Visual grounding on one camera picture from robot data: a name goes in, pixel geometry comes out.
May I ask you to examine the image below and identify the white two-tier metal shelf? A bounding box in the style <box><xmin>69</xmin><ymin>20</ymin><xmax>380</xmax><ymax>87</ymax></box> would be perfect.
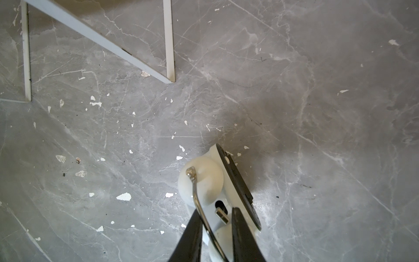
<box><xmin>1</xmin><ymin>1</ymin><xmax>176</xmax><ymax>103</ymax></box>

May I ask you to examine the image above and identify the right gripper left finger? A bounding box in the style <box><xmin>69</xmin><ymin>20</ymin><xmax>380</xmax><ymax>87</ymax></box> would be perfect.
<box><xmin>168</xmin><ymin>210</ymin><xmax>203</xmax><ymax>262</ymax></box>

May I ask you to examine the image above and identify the white twin-bell alarm clock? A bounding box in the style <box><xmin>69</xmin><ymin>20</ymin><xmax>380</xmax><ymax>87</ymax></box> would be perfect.
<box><xmin>178</xmin><ymin>144</ymin><xmax>262</xmax><ymax>262</ymax></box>

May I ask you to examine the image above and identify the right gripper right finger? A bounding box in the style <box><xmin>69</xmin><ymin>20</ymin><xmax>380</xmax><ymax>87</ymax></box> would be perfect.
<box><xmin>232</xmin><ymin>207</ymin><xmax>266</xmax><ymax>262</ymax></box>

